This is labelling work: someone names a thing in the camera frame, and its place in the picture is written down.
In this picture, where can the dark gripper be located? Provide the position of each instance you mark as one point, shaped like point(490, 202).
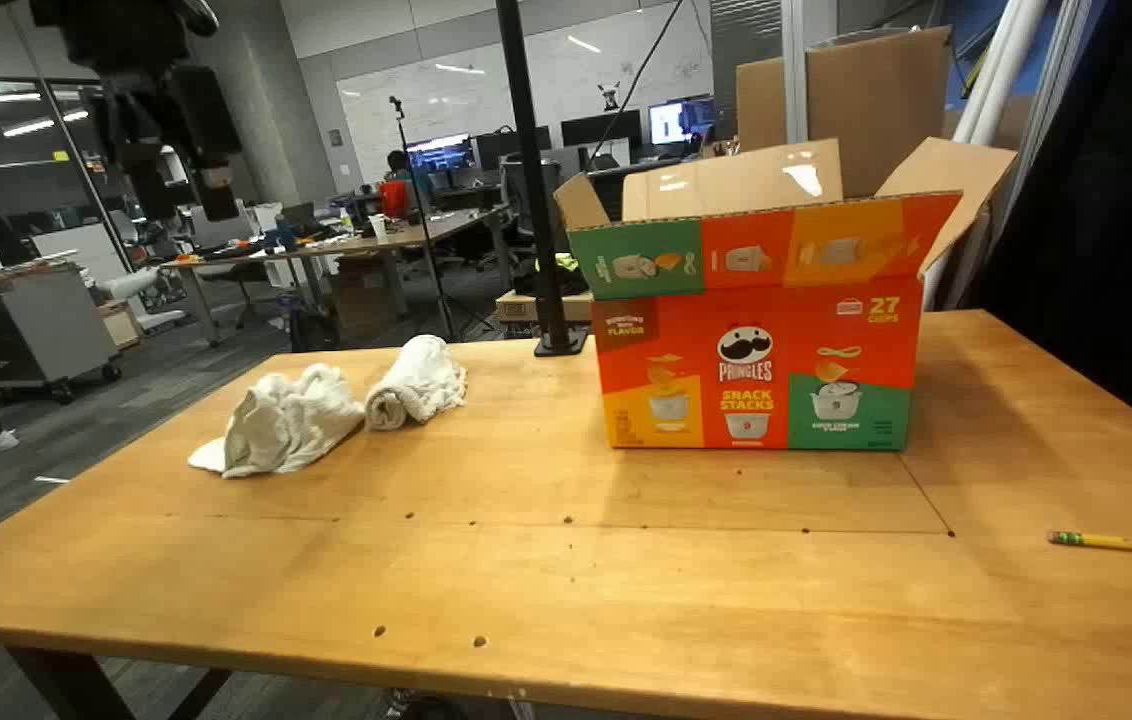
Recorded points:
point(171, 125)

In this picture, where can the white sock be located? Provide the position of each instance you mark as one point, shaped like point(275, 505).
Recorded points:
point(415, 384)

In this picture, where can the dark robot arm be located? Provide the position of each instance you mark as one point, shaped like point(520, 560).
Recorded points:
point(127, 34)

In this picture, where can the small brown cardboard box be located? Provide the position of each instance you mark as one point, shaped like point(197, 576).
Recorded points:
point(366, 299)

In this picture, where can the crumpled white knit cloth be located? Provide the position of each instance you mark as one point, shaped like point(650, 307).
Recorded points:
point(282, 423)

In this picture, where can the Pringles printed cardboard box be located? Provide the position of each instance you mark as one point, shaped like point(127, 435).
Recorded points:
point(756, 350)

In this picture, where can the large plain cardboard box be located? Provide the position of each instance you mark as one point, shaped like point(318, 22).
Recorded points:
point(859, 95)

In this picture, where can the long office desk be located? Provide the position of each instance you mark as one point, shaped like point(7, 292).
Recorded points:
point(327, 245)

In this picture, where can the person in red shirt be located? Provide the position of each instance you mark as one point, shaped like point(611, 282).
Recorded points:
point(395, 195)

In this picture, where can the grey wheeled cabinet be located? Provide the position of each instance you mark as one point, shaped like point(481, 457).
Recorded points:
point(26, 325)

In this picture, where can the blue lit computer monitor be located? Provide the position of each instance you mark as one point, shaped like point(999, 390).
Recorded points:
point(443, 155)

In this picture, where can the black vertical pole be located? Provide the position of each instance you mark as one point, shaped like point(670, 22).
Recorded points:
point(527, 173)

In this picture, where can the dark computer monitor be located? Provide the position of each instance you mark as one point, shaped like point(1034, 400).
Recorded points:
point(602, 132)

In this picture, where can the white leaning pipes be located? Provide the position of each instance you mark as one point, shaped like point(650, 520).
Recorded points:
point(1016, 95)

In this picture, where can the black curtain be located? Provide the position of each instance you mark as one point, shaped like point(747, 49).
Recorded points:
point(1110, 212)

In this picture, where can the yellow pencil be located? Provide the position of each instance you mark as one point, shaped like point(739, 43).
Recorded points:
point(1126, 542)

